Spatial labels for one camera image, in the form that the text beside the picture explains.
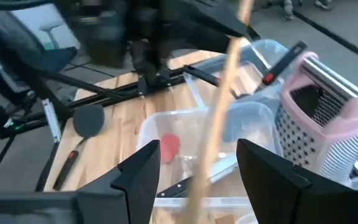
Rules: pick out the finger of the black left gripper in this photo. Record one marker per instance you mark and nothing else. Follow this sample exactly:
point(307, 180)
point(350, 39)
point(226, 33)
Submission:
point(216, 18)

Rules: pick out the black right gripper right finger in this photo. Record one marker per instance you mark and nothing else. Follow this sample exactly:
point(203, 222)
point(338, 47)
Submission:
point(272, 189)

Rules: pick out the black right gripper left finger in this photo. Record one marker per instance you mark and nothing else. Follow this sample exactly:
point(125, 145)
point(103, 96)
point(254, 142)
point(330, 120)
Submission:
point(129, 189)

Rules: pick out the wooden spoon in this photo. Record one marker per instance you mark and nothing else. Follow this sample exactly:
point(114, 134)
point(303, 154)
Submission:
point(216, 118)

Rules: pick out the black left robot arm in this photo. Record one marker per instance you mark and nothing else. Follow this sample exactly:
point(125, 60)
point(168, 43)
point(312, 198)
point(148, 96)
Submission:
point(104, 37)

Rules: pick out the pink steel box grater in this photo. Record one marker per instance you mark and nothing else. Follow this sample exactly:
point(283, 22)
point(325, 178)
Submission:
point(322, 140)

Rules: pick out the person's shoe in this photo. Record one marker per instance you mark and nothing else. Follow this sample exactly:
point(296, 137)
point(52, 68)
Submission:
point(288, 9)
point(323, 3)

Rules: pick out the black round-head spatula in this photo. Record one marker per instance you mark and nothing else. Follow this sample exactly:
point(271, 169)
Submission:
point(89, 121)

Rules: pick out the white cardboard box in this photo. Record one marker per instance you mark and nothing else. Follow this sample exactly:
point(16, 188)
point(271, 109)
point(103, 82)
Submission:
point(26, 21)

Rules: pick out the black office chair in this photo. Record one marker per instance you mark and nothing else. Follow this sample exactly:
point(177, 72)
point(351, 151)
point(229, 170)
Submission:
point(11, 62)

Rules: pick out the silver table edge bracket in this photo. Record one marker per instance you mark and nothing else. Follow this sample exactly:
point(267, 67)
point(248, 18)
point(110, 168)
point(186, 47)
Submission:
point(51, 121)

